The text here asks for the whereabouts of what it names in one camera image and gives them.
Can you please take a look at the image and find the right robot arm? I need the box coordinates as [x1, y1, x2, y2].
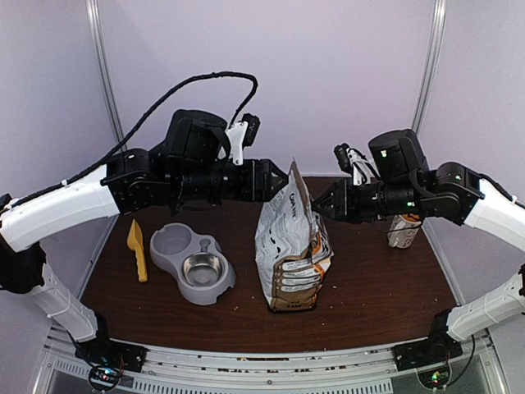
[312, 129, 524, 363]

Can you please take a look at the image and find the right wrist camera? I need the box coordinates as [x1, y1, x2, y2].
[334, 143, 380, 186]

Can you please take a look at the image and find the right aluminium frame post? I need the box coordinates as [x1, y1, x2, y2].
[412, 0, 447, 135]

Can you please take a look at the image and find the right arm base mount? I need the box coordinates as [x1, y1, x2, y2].
[392, 338, 463, 371]

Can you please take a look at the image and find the left aluminium frame post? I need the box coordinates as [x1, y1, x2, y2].
[85, 0, 124, 143]

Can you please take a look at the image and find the front aluminium rail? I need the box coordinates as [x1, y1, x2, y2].
[31, 326, 509, 393]

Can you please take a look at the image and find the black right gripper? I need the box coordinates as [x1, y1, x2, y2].
[311, 177, 423, 224]

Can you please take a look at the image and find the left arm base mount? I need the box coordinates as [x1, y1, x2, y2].
[72, 338, 147, 373]

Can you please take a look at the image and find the steel bowl in feeder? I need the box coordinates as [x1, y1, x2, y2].
[181, 252, 225, 287]

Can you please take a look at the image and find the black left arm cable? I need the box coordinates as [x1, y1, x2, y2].
[61, 70, 260, 186]

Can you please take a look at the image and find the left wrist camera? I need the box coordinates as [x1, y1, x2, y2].
[226, 113, 260, 166]

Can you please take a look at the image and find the aluminium frame post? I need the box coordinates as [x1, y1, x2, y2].
[85, 0, 124, 143]
[412, 0, 447, 135]

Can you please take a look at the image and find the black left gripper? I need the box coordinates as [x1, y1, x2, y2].
[169, 158, 290, 203]

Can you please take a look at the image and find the dog food bag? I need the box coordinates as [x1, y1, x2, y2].
[254, 162, 334, 313]

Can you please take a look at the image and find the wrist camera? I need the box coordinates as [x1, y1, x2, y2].
[334, 143, 380, 186]
[226, 113, 260, 166]

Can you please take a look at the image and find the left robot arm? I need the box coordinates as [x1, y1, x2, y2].
[1, 109, 288, 364]

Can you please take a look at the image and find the grey double pet feeder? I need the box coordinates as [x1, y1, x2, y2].
[149, 223, 236, 305]

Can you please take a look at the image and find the patterned mug yellow inside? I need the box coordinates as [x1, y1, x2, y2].
[387, 213, 422, 249]

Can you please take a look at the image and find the yellow plastic scoop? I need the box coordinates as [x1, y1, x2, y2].
[126, 219, 148, 283]

